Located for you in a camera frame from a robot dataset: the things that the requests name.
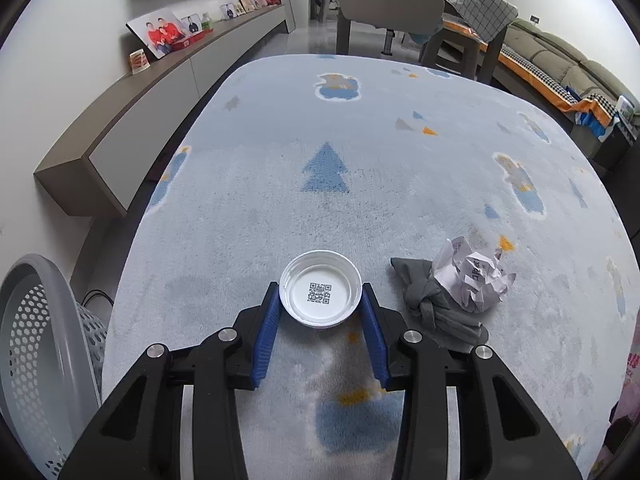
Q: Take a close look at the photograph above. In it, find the dark grey cloth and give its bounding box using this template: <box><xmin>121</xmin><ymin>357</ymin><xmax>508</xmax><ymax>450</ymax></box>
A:
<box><xmin>390</xmin><ymin>257</ymin><xmax>491</xmax><ymax>353</ymax></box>

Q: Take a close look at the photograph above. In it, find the light blue printed blanket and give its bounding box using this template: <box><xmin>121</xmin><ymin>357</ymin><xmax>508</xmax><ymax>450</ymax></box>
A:
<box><xmin>100</xmin><ymin>53</ymin><xmax>640</xmax><ymax>480</ymax></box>

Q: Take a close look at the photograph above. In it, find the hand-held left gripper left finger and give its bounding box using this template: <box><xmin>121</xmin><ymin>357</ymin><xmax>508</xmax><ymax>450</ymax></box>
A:
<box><xmin>59</xmin><ymin>281</ymin><xmax>281</xmax><ymax>480</ymax></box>

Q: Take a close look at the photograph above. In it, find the white plastic lid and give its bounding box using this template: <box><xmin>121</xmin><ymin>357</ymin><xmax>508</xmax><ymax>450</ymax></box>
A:
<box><xmin>279</xmin><ymin>249</ymin><xmax>363</xmax><ymax>329</ymax></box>

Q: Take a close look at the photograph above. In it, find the houndstooth sofa cover orange trim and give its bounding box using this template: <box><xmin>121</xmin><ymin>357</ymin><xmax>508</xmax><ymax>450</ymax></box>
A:
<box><xmin>500</xmin><ymin>42</ymin><xmax>616</xmax><ymax>128</ymax></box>

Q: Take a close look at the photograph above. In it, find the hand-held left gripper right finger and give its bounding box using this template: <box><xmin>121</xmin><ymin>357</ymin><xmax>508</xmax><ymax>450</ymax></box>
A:
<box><xmin>361</xmin><ymin>282</ymin><xmax>583</xmax><ymax>480</ymax></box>

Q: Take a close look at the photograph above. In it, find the large family photo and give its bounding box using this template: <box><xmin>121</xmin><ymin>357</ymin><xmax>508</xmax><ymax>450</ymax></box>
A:
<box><xmin>126</xmin><ymin>9</ymin><xmax>186</xmax><ymax>59</ymax></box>

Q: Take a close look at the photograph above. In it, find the black side table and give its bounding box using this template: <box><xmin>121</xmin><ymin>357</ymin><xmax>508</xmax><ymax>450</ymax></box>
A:
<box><xmin>592</xmin><ymin>125</ymin><xmax>636</xmax><ymax>176</ymax></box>

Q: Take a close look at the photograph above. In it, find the long brown and grey sideboard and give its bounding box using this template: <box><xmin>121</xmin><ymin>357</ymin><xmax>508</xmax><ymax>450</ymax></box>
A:
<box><xmin>34</xmin><ymin>4</ymin><xmax>287</xmax><ymax>217</ymax></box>

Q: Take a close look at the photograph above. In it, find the flat red box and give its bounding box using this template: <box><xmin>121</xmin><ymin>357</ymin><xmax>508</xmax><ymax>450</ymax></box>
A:
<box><xmin>170</xmin><ymin>31</ymin><xmax>206</xmax><ymax>51</ymax></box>

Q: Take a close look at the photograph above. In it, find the pink patterned cloth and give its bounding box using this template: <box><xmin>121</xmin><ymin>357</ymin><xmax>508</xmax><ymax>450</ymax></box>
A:
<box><xmin>595</xmin><ymin>350</ymin><xmax>640</xmax><ymax>480</ymax></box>

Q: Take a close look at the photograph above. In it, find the crumpled white paper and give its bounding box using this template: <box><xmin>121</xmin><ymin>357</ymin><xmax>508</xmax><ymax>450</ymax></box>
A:
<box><xmin>431</xmin><ymin>236</ymin><xmax>517</xmax><ymax>314</ymax></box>

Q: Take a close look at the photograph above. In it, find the grey-green sofa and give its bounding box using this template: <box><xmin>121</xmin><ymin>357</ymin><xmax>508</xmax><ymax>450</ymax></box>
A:
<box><xmin>492</xmin><ymin>17</ymin><xmax>640</xmax><ymax>171</ymax></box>

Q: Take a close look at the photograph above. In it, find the grey perforated plastic basket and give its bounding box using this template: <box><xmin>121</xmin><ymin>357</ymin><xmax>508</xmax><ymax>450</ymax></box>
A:
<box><xmin>0</xmin><ymin>254</ymin><xmax>108</xmax><ymax>480</ymax></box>

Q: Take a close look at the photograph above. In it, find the dining table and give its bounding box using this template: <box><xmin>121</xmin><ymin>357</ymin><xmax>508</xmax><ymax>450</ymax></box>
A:
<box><xmin>420</xmin><ymin>15</ymin><xmax>508</xmax><ymax>86</ymax></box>

